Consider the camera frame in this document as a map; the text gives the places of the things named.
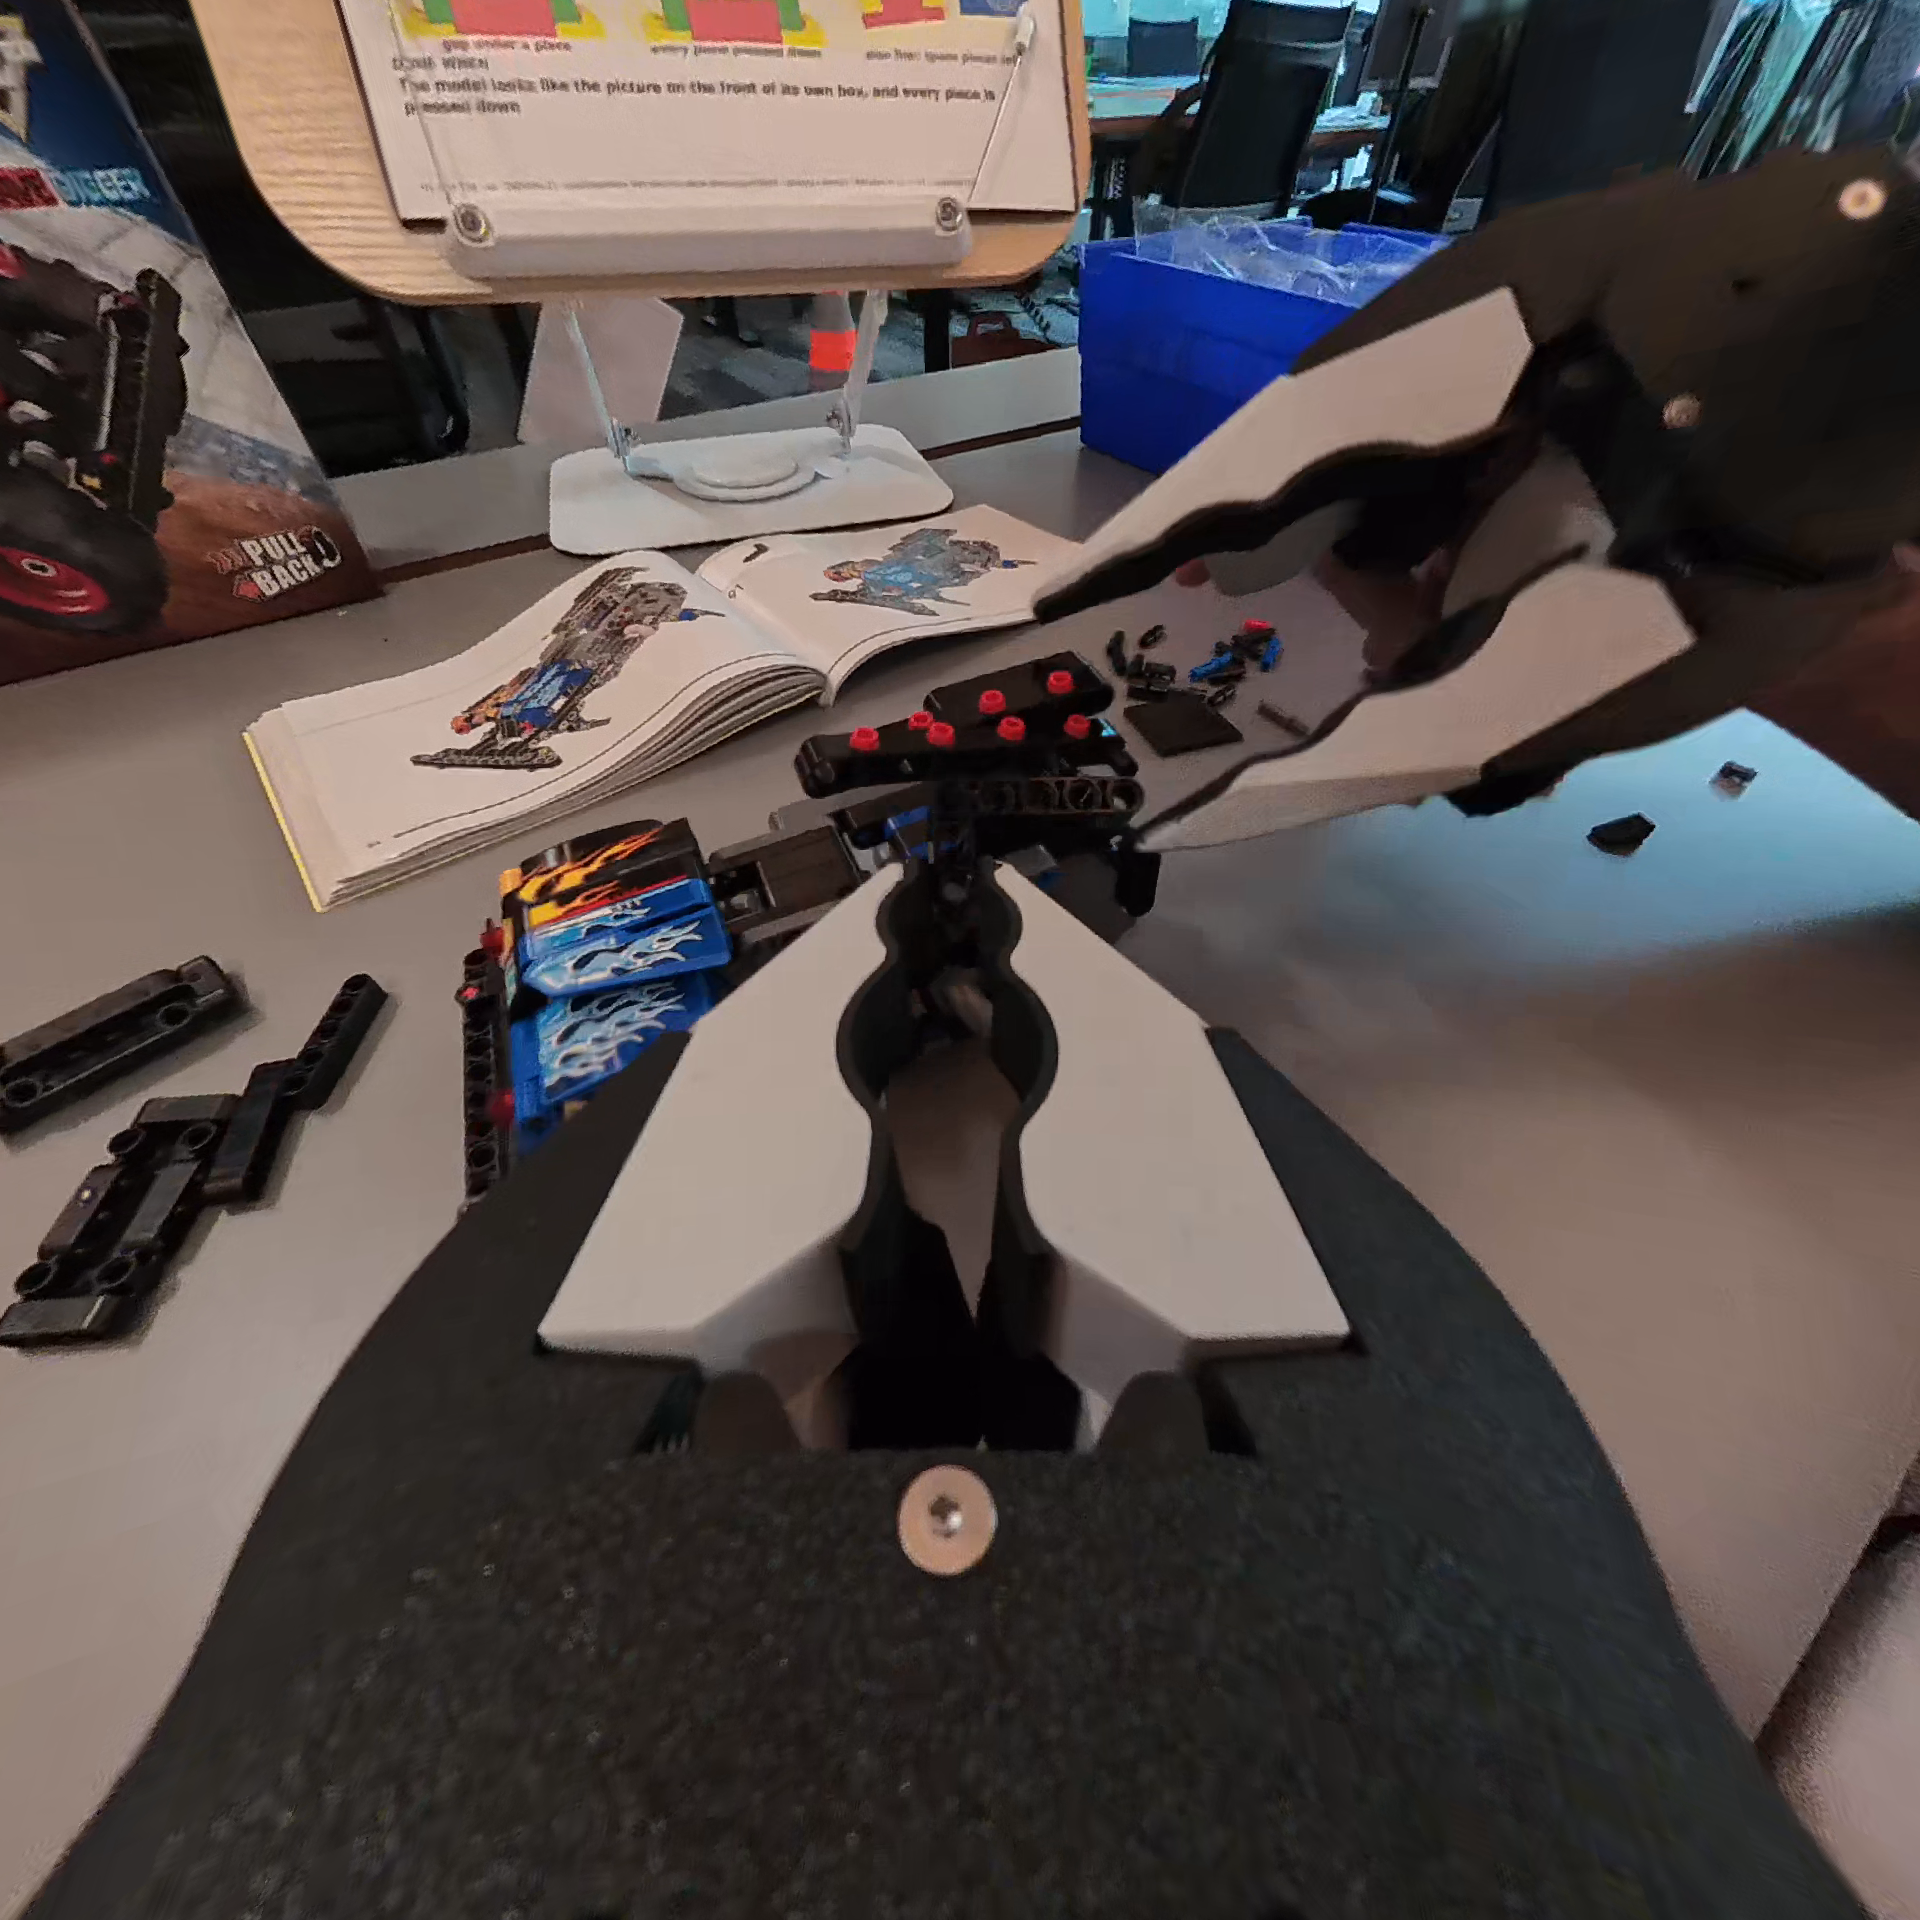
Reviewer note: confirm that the black lego beams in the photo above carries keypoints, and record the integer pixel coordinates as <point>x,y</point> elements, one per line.
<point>1033,700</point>

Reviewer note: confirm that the person's right hand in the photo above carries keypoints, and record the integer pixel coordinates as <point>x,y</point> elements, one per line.
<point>1394,616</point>

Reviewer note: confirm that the blue plastic bin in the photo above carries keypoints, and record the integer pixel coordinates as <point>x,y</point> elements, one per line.
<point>1185,359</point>

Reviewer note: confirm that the white and wood document stand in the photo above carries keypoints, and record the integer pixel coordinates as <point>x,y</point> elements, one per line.
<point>748,482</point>

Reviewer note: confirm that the clear plastic bags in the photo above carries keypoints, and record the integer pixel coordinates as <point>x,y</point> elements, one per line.
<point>1273,257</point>

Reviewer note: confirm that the black office chair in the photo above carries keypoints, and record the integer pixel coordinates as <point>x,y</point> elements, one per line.
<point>1260,106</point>

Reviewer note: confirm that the translucent lego piece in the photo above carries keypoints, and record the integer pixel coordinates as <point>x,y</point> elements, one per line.
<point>1285,719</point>

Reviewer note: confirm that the scatter of small lego pins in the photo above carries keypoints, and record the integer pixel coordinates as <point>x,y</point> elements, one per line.
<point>1238,653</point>

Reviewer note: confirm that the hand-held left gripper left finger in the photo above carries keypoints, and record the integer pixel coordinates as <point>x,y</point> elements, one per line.
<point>705,1200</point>

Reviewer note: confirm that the lego set box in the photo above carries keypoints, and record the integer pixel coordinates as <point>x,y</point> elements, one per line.
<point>150,453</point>

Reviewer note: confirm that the printed instruction sheet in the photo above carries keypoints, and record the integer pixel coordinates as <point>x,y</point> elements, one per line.
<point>674,152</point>

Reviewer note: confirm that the lego instruction booklet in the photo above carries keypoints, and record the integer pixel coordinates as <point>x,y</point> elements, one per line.
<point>389,781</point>

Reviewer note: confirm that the scatter of small lego bricks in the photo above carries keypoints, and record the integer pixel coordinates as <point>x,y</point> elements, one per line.
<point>1621,835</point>

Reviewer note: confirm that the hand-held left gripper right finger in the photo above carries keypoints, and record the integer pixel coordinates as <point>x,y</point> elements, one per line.
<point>1185,1200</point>

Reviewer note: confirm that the black square lego tile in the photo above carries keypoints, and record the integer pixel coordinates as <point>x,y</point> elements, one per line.
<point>1185,729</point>

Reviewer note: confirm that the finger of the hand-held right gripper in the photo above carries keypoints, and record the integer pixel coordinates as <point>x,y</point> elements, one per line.
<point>1350,405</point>
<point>1500,691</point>

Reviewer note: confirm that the person's right forearm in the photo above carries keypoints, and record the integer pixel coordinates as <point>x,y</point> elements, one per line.
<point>1846,691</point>

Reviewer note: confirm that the blue and black lego truck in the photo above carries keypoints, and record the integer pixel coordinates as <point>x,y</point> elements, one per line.
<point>630,960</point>

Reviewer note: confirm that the black lego panel with beam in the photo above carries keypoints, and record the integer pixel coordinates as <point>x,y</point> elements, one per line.
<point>150,1186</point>

